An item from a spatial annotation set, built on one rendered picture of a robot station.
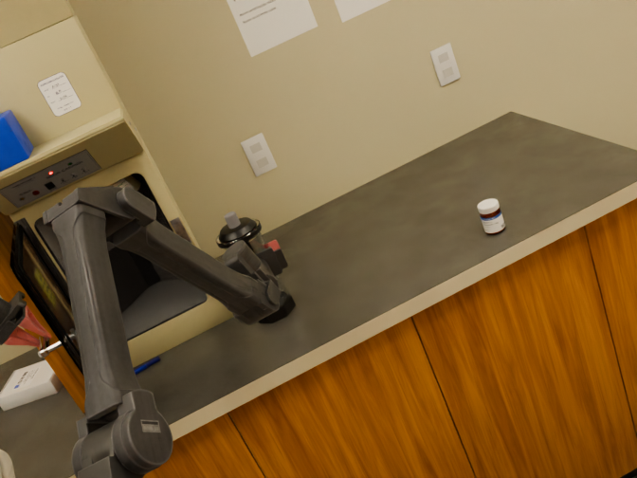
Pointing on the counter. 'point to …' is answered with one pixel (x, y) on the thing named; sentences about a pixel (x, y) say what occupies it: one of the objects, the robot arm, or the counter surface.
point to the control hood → (67, 144)
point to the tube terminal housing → (61, 51)
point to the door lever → (46, 346)
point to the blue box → (12, 141)
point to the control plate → (50, 178)
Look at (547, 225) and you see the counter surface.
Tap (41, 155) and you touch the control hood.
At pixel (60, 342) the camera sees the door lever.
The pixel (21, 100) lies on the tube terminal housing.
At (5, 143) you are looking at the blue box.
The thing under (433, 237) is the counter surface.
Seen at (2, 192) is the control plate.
